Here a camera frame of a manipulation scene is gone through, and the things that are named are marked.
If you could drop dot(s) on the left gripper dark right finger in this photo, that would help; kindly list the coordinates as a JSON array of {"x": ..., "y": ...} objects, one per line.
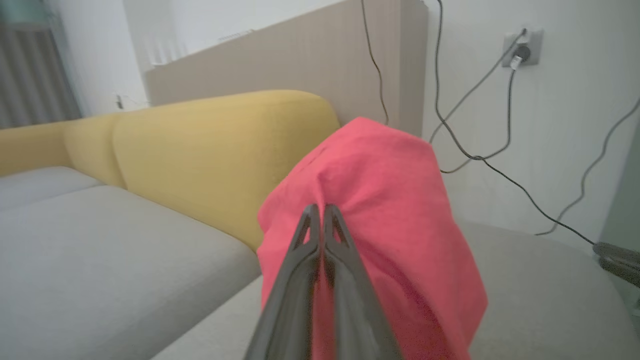
[{"x": 355, "y": 300}]

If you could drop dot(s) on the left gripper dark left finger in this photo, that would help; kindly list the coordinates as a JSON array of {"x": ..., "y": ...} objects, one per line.
[{"x": 287, "y": 300}]

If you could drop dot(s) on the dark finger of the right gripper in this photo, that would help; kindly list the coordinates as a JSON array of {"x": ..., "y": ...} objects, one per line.
[
  {"x": 625, "y": 274},
  {"x": 617, "y": 251}
]

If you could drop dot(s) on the red garment with white trim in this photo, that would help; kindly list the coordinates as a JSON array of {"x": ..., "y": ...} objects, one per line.
[{"x": 390, "y": 200}]

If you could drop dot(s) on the yellow sofa backrest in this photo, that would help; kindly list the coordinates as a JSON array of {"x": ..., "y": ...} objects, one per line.
[{"x": 215, "y": 160}]

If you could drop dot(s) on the black power plug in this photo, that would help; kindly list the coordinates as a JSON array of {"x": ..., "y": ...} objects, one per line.
[{"x": 521, "y": 52}]

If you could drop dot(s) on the grey curtain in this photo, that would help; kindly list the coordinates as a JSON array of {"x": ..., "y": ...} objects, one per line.
[{"x": 35, "y": 80}]

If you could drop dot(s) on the white wall socket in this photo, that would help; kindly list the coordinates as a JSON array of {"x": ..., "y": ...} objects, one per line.
[{"x": 536, "y": 50}]

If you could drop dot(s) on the beige ribbed wall panel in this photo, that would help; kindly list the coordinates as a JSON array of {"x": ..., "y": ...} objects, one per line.
[{"x": 310, "y": 60}]

